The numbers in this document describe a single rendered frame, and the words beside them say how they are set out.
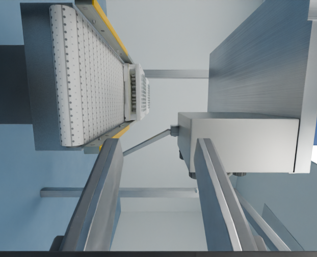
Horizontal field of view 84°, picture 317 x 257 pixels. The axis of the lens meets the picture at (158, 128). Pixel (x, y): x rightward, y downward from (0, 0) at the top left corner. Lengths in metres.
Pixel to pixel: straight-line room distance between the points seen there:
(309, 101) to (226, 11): 3.80
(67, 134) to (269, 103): 0.44
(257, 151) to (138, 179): 4.20
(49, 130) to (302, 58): 0.50
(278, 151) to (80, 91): 0.40
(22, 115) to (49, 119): 0.17
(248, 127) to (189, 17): 3.68
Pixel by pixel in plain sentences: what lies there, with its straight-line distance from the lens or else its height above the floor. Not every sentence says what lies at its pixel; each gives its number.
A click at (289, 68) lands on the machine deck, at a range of 0.45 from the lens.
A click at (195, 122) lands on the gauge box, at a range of 0.33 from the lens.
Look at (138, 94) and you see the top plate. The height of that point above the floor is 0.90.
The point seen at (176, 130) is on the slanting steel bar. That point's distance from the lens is 0.50.
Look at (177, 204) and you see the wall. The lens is 4.93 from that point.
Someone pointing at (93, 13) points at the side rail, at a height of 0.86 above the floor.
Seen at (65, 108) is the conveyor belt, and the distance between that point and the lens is 0.38.
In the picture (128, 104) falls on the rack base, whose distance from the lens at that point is 0.78.
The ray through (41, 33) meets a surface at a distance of 0.44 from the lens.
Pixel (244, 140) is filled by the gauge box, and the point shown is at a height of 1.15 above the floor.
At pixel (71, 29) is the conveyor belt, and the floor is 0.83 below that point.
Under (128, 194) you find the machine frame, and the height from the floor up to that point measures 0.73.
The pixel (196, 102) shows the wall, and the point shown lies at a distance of 3.89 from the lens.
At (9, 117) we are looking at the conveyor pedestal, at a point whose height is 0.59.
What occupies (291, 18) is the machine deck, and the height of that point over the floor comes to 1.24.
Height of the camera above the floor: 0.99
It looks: level
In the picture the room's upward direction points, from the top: 90 degrees clockwise
